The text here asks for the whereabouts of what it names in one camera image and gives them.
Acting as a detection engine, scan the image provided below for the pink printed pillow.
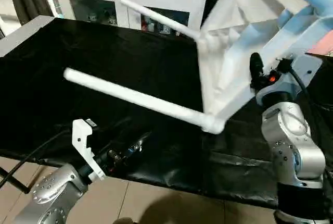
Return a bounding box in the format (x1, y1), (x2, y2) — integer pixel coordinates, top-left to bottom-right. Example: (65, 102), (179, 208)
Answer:
(306, 41), (333, 59)

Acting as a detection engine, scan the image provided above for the black work mat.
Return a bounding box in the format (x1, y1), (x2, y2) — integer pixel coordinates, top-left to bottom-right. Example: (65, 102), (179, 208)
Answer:
(0, 17), (333, 210)

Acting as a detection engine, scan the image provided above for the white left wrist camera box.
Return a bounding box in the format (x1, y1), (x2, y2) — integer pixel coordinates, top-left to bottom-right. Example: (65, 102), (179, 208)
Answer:
(71, 118), (106, 183)

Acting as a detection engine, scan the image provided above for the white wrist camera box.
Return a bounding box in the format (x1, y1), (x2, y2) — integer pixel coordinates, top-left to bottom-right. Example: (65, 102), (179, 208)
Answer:
(287, 51), (324, 88)
(71, 118), (106, 183)

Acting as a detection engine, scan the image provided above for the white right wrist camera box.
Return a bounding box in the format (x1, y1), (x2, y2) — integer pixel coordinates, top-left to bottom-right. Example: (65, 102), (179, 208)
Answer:
(287, 51), (324, 88)

